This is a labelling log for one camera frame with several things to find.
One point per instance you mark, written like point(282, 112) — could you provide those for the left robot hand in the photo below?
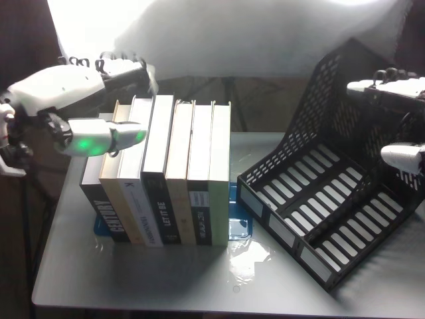
point(59, 88)

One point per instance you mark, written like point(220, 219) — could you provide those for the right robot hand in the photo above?
point(398, 156)

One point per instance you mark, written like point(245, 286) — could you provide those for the checkerboard cover cream book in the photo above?
point(181, 149)

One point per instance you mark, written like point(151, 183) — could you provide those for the white book K spine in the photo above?
point(133, 166)

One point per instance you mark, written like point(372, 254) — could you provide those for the pale yellow spine book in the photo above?
point(116, 199)

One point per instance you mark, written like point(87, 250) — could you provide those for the black book CENTURY spine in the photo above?
point(106, 212)

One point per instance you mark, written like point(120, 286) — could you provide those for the black mesh file rack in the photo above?
point(297, 244)

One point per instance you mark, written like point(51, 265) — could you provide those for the black and white spine book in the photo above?
point(199, 149)

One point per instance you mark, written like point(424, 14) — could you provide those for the black book LET IT BE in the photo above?
point(166, 212)

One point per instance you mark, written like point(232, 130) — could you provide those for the blue metal bookend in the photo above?
point(234, 206)

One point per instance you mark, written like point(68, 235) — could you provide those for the white backdrop sheet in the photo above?
point(232, 33)

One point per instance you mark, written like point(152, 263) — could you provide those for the clear plastic film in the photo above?
point(245, 262)

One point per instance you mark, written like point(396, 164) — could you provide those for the pale green book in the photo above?
point(219, 212)

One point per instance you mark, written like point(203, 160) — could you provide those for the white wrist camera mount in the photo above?
point(13, 171)

